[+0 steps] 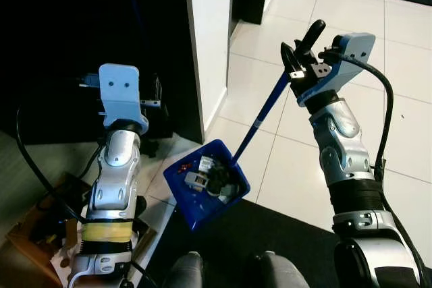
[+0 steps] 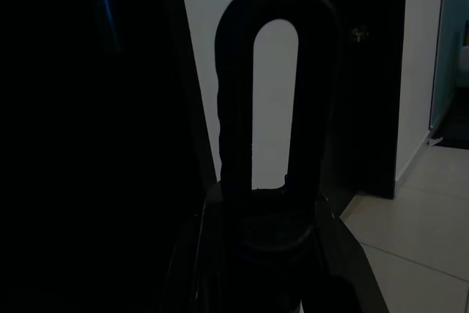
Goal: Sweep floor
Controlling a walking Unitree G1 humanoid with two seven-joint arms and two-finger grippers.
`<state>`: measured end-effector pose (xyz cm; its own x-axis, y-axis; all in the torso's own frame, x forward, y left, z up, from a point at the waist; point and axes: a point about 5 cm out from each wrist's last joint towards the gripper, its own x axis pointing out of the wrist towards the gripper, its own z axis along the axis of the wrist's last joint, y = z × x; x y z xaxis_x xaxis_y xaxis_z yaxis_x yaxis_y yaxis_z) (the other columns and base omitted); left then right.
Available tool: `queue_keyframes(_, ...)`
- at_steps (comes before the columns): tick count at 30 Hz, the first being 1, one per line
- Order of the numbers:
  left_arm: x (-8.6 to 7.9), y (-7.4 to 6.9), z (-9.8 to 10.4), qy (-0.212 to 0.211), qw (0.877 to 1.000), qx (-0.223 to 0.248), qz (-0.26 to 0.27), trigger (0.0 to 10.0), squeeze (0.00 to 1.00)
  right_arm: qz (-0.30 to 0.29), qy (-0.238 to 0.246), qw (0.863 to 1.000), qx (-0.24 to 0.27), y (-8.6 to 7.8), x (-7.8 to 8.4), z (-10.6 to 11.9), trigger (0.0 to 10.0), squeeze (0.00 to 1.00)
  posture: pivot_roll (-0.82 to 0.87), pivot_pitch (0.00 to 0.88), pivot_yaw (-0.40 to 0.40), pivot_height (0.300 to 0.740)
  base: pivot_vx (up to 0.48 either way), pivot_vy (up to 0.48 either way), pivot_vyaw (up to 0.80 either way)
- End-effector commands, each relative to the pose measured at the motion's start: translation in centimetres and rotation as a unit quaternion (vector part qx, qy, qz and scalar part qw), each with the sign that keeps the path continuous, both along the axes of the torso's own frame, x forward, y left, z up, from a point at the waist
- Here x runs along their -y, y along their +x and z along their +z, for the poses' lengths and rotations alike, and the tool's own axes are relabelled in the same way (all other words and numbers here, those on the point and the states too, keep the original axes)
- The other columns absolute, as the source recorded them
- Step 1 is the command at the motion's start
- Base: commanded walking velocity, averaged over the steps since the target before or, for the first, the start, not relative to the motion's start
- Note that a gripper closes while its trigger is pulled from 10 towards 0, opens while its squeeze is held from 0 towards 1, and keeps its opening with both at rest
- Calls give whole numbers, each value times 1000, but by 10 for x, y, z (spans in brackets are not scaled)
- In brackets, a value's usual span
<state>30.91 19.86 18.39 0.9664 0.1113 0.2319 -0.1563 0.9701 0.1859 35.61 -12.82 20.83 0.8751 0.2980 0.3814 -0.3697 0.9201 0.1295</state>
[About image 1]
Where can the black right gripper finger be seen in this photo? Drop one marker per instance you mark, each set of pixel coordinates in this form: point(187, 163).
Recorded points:
point(290, 59)

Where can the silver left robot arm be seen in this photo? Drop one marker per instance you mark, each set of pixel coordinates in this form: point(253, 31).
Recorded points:
point(118, 166)

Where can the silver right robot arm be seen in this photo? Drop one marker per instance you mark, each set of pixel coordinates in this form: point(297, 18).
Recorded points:
point(344, 146)

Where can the black floor mat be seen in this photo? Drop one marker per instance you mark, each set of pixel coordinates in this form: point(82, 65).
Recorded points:
point(290, 234)

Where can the small red piece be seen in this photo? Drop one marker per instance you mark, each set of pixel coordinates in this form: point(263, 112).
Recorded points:
point(181, 171)

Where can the small white labelled pack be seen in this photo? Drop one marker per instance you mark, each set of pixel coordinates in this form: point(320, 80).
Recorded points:
point(206, 164)

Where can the black crumpled debris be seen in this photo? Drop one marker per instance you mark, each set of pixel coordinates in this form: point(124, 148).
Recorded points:
point(219, 183)

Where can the black cabinet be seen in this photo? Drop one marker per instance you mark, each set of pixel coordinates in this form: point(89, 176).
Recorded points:
point(67, 18)

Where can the grey robot left leg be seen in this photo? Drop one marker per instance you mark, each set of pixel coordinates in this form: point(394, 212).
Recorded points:
point(183, 273)

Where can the brown cardboard box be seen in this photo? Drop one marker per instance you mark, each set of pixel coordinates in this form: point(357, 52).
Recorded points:
point(27, 247)

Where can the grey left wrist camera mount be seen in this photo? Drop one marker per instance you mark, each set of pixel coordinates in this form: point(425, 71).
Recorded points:
point(121, 92)

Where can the grey plastic bracket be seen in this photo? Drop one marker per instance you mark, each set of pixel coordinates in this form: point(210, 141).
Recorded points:
point(194, 181)

